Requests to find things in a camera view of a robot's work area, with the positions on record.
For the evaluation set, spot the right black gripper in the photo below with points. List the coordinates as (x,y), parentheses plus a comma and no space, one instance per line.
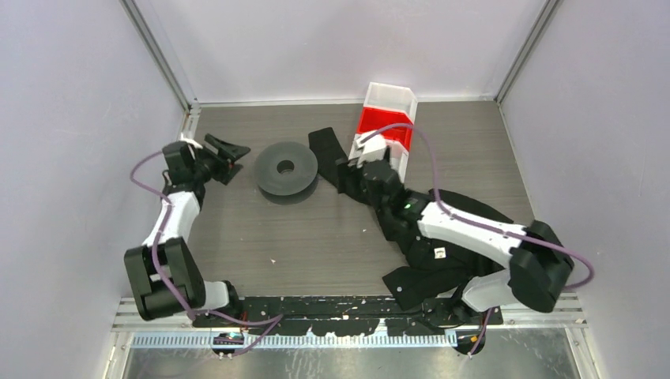
(346,170)

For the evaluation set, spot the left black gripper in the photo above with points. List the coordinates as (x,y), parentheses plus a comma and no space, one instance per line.
(227,171)

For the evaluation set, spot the dark grey cable spool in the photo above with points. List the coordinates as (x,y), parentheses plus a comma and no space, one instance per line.
(285,169)

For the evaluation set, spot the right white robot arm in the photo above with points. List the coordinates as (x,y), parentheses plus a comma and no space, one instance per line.
(540,267)

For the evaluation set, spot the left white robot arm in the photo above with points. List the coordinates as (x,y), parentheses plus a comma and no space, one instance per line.
(164,277)

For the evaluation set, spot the clear near bin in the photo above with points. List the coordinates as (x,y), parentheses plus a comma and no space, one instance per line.
(398,158)

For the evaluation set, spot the clear bin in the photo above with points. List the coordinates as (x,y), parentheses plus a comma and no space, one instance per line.
(390,97)
(398,158)

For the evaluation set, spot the red middle bin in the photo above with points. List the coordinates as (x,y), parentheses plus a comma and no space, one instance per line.
(373,118)

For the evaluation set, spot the clear far bin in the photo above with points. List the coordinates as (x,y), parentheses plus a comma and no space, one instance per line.
(390,97)

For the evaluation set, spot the black shirt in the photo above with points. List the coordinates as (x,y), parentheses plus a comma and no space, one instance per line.
(451,242)

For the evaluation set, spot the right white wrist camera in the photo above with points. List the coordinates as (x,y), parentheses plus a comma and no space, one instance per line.
(367,149)

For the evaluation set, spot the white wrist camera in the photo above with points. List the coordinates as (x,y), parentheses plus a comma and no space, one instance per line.
(367,149)
(192,143)

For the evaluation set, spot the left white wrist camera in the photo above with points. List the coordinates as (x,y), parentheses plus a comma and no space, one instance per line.
(192,143)

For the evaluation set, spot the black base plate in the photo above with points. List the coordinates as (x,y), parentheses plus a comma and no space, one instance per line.
(351,315)

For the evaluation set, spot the slotted cable duct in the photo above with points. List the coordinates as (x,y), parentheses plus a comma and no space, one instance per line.
(202,340)

